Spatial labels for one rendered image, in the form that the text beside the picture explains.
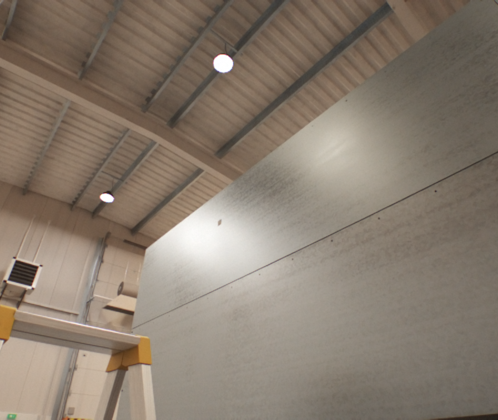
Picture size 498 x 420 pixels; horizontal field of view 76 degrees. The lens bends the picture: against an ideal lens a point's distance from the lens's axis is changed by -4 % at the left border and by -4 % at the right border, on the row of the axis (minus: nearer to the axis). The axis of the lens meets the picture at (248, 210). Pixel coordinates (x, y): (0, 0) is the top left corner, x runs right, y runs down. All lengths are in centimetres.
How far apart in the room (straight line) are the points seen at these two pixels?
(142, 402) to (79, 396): 962
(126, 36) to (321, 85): 394
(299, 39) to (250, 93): 150
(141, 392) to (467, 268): 78
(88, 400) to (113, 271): 363
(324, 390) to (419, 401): 26
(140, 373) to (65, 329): 20
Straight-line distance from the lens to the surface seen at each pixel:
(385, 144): 115
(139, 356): 90
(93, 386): 1059
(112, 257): 1150
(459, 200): 95
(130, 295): 1052
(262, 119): 766
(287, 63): 714
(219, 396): 136
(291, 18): 681
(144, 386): 87
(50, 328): 86
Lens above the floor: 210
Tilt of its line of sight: 35 degrees up
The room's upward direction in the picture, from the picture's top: straight up
